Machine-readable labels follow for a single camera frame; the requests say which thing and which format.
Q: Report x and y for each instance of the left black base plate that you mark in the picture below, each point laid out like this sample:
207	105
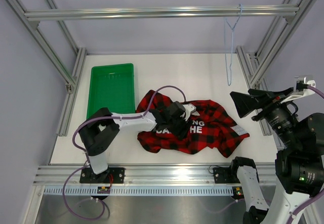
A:
112	175

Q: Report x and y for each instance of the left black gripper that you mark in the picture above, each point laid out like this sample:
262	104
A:
182	132

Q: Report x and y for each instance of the front aluminium rail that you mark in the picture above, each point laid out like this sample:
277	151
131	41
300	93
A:
136	174

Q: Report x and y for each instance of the aluminium frame crossbar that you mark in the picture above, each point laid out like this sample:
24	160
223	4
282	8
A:
166	12

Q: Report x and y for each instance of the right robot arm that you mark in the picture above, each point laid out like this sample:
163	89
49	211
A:
298	167

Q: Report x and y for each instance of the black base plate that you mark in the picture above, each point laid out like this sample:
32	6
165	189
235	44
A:
112	175
222	174

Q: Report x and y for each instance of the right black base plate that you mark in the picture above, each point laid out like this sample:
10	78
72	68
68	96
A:
222	174

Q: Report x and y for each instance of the white slotted cable duct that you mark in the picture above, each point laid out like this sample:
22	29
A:
140	191

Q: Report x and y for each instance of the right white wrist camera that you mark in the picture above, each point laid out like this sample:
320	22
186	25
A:
301	89

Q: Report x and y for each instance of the light blue wire hanger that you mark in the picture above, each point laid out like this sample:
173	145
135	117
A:
228	55

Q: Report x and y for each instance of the green plastic tray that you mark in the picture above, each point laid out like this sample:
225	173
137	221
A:
112	86

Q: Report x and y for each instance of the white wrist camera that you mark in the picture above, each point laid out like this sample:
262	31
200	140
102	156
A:
301	89
189	109

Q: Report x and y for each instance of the red black plaid shirt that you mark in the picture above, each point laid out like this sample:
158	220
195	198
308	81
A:
211	127

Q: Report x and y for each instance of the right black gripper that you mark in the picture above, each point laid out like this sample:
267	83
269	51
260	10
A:
275	105

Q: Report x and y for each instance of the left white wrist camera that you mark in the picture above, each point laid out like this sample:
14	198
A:
189	109

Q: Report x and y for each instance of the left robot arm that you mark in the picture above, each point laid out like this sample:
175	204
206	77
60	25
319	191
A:
99	131

